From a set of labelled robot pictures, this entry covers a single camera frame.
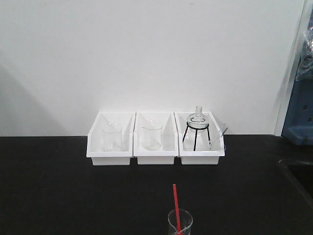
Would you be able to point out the clear glass beaker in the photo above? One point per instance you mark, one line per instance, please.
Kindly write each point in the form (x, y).
(186, 222)

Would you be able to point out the red plastic spatula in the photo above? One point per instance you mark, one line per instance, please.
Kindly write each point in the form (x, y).
(177, 209)

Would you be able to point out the clear beaker in middle bin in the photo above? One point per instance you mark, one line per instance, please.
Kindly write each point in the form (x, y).
(152, 131)

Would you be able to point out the clear beaker in bin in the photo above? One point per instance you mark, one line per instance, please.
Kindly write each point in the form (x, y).
(152, 131)
(112, 137)

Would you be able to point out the clear beaker in left bin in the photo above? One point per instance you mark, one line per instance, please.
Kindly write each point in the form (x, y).
(112, 137)

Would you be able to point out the white plastic bin middle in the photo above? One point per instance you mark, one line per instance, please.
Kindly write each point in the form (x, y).
(169, 149)

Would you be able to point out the white plastic bin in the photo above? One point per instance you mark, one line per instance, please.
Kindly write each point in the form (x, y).
(95, 140)
(169, 149)
(202, 155)

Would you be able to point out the round glass flask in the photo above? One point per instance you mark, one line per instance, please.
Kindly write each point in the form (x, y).
(198, 119)

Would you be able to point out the white plastic bin left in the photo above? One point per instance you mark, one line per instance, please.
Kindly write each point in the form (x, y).
(95, 140)

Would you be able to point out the clear glass dish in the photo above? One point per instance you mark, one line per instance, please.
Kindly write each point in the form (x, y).
(216, 144)

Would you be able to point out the white plastic bin right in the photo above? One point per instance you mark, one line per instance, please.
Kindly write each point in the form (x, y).
(202, 155)

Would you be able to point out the blue equipment unit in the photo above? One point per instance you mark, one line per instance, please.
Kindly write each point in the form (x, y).
(298, 125)

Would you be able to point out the clear plastic bag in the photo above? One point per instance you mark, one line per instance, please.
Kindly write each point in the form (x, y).
(305, 66)

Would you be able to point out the black lab sink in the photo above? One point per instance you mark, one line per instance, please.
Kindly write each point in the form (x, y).
(300, 174)

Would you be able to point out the black wire tripod stand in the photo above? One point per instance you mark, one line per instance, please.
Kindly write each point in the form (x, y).
(197, 129)

